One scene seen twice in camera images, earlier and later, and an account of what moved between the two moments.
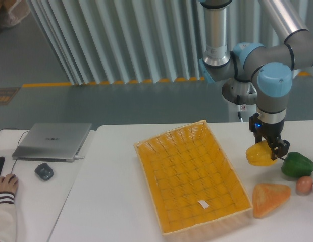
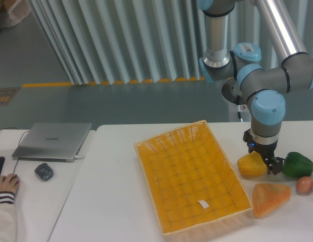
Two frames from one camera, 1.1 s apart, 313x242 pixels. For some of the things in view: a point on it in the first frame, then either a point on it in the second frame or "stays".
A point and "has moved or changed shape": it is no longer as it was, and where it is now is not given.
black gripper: [271, 132] to [274, 165]
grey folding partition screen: [101, 42] stays
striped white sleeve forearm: [5, 226] stays
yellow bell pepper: [260, 154] has moved or changed shape
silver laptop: [51, 142] stays
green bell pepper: [296, 165] stays
